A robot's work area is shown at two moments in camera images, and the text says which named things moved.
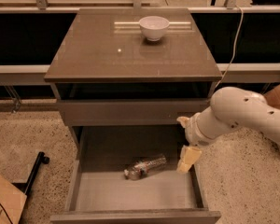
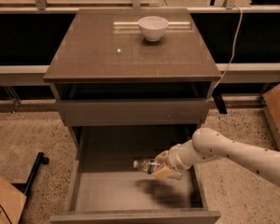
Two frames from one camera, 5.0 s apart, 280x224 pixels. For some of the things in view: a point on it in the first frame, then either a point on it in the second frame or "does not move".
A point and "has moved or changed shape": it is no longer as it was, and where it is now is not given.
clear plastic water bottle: (145, 166) has moved or changed shape
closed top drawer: (130, 111) does not move
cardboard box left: (12, 200) does not move
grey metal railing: (230, 73) does not move
